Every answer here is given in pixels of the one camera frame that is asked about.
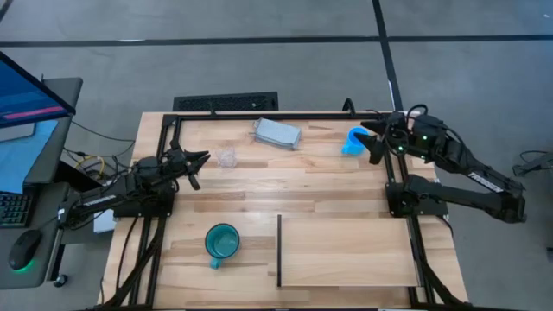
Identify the clear glass cup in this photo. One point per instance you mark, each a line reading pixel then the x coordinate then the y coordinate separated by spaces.
pixel 226 157

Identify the grey folded cloth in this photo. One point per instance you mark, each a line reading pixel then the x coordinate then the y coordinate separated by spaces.
pixel 276 133

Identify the black keyboard on floor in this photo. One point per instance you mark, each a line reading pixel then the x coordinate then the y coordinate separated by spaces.
pixel 224 103

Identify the light blue screen panel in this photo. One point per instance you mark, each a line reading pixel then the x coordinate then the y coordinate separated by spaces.
pixel 21 155

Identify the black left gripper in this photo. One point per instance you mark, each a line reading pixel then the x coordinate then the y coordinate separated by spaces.
pixel 178 160

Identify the computer monitor dark blue screen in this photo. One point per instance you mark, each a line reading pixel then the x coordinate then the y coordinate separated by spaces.
pixel 26 95

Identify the white box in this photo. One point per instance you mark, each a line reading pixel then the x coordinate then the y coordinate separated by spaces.
pixel 103 222

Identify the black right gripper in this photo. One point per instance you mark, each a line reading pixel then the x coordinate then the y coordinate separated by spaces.
pixel 397 136

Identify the grey computer cart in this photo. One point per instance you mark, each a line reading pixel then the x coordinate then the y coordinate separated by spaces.
pixel 47 164

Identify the wooden shelf with black leg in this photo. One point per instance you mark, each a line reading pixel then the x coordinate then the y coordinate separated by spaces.
pixel 345 250

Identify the black backlit keyboard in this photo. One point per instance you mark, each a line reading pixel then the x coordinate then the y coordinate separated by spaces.
pixel 15 209

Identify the black aluminium table frame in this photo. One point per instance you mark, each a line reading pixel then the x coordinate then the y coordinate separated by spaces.
pixel 259 116

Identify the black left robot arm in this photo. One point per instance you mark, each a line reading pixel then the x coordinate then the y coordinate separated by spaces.
pixel 103 199

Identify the teal enamel mug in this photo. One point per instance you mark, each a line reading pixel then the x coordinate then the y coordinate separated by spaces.
pixel 222 242

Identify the black caster wheel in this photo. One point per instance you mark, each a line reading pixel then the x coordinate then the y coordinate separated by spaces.
pixel 60 281

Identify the blue plastic cup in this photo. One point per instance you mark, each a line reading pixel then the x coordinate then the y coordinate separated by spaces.
pixel 349 149

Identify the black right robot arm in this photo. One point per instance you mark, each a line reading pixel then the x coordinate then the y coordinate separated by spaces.
pixel 466 194

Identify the black computer mouse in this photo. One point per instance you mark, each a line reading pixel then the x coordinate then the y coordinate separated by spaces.
pixel 25 248

